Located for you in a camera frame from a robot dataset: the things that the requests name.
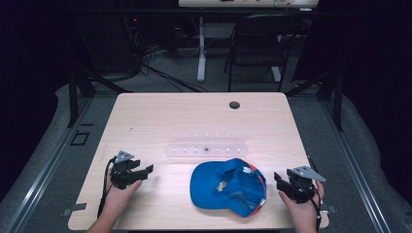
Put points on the person's right hand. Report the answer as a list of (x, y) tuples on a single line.
[(306, 212)]

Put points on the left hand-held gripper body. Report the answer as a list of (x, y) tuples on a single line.
[(123, 174)]

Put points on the person's left hand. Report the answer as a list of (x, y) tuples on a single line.
[(116, 200)]

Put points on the black metal stand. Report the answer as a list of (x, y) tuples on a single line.
[(79, 87), (330, 93)]

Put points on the black floor outlet frame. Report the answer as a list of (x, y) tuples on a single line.
[(79, 138)]

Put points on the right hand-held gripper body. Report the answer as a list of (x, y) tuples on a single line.
[(301, 187)]

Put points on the black folding chair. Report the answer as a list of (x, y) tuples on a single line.
[(259, 48)]

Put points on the blue baseball cap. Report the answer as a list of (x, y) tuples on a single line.
[(223, 191)]

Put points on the clear acrylic rack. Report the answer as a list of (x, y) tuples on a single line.
[(207, 149)]

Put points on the aluminium floor rail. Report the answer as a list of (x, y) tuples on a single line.
[(45, 168), (354, 168)]

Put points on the white desk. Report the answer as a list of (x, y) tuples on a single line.
[(246, 3)]

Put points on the grey metal table bracket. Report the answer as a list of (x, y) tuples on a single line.
[(328, 209), (74, 208)]

